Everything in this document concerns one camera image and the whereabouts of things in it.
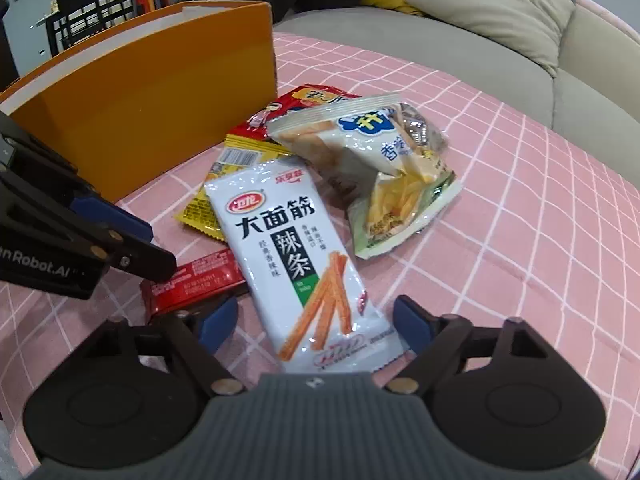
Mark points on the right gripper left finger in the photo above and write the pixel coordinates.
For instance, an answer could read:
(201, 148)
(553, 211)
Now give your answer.
(187, 340)

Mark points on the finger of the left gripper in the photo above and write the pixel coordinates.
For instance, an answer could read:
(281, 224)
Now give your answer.
(25, 209)
(49, 172)

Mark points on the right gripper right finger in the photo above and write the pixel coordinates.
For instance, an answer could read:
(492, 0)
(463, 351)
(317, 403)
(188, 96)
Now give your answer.
(442, 345)

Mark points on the red snack bar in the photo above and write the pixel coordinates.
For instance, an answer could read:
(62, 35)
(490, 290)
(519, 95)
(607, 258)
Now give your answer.
(201, 279)

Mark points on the white spicy strips packet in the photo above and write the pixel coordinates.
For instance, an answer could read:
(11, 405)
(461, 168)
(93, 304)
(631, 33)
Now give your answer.
(307, 291)

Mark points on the white blue cracker bag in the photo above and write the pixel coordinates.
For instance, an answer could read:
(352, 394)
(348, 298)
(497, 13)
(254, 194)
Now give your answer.
(382, 157)

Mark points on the orange cardboard box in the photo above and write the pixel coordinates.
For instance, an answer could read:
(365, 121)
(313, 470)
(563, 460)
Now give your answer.
(144, 96)

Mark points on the black dining chair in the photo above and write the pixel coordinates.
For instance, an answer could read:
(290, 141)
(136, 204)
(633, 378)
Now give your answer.
(76, 20)

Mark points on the red cartoon snack bag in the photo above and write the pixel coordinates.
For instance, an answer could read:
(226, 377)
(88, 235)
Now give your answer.
(300, 98)

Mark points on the beige sofa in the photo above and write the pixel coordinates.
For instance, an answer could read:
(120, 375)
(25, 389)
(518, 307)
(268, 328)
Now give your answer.
(592, 100)

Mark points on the beige cushion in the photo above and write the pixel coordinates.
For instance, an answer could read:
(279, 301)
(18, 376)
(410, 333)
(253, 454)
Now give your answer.
(533, 28)

